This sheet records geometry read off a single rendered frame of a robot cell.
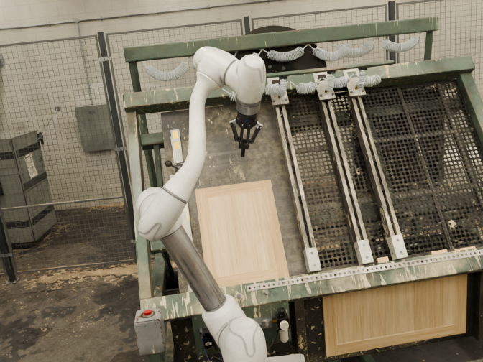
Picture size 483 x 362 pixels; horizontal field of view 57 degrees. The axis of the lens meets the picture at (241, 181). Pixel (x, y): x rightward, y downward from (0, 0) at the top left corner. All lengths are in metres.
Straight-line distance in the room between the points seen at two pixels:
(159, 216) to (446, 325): 2.14
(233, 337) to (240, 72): 0.94
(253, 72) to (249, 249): 1.20
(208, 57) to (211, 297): 0.92
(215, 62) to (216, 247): 1.16
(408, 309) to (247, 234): 1.12
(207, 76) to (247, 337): 0.94
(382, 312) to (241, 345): 1.38
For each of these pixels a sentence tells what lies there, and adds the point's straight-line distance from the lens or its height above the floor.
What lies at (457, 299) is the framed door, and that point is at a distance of 3.12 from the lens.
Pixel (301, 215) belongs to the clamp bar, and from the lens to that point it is 2.48.
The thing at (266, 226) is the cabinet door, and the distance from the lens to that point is 2.50.
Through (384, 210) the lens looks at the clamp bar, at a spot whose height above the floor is 1.14.
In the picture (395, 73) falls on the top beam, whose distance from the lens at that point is 3.03.
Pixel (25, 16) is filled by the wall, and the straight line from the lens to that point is 7.79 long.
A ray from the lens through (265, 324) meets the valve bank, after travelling 2.39.
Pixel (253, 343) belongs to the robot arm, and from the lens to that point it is 1.72.
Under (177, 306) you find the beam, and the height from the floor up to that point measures 0.86.
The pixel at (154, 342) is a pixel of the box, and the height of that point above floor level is 0.81.
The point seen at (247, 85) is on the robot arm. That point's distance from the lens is 1.55.
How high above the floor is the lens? 2.00
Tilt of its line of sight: 14 degrees down
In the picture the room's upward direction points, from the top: 6 degrees counter-clockwise
